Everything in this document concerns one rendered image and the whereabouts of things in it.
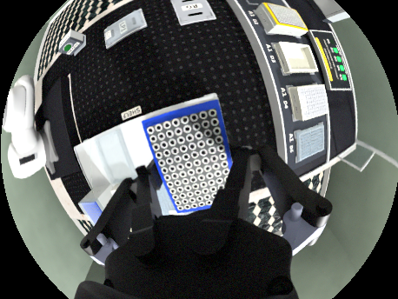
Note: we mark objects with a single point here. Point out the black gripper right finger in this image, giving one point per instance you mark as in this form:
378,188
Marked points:
304,213

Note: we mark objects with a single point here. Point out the white ready key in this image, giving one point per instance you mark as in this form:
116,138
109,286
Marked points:
72,42

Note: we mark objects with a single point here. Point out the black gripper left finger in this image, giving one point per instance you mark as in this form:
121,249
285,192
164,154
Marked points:
113,225

